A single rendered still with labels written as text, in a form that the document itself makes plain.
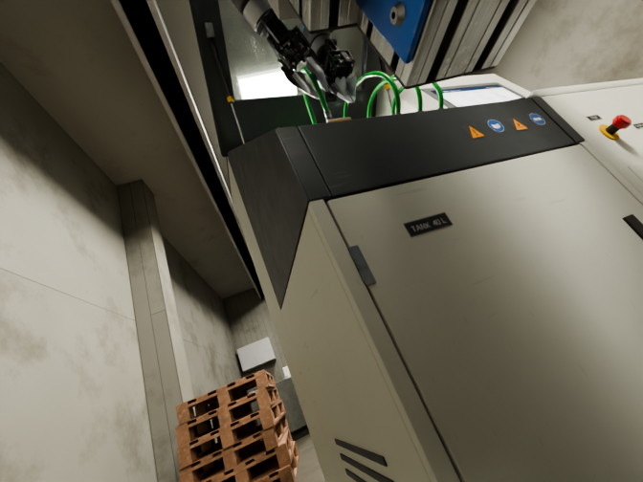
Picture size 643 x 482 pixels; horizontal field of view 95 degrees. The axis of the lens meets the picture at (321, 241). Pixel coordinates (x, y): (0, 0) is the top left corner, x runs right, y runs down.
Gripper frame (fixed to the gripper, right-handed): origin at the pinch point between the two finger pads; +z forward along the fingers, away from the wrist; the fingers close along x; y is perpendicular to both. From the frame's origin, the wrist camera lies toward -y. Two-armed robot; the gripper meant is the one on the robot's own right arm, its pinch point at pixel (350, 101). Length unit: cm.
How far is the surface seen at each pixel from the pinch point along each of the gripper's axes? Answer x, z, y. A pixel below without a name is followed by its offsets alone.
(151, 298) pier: -117, -65, -263
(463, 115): 7.4, 30.9, 18.7
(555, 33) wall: 232, -88, -29
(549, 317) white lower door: -7, 72, 19
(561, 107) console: 39, 33, 19
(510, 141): 13.8, 40.0, 18.7
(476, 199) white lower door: -5, 51, 19
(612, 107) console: 58, 35, 19
